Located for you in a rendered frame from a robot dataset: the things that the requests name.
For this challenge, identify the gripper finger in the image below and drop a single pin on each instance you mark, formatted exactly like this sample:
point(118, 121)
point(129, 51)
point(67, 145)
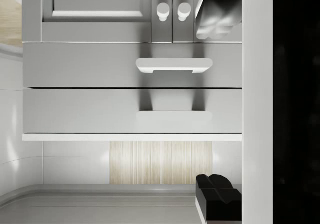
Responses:
point(217, 12)
point(220, 204)

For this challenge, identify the white cabinet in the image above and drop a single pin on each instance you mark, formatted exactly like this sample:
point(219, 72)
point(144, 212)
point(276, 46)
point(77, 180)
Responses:
point(87, 109)

